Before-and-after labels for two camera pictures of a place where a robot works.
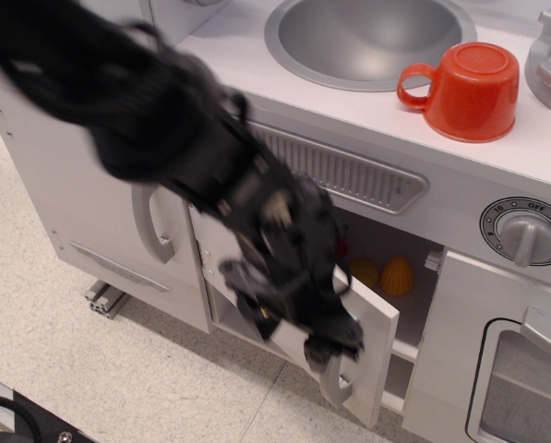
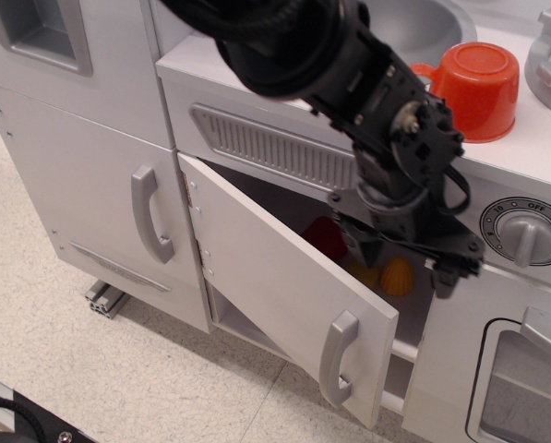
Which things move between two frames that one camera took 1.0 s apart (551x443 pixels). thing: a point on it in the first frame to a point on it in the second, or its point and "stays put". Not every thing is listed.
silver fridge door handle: (141, 196) stays put
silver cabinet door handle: (329, 375) stays put
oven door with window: (521, 390) stays put
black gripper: (294, 276) to (425, 230)
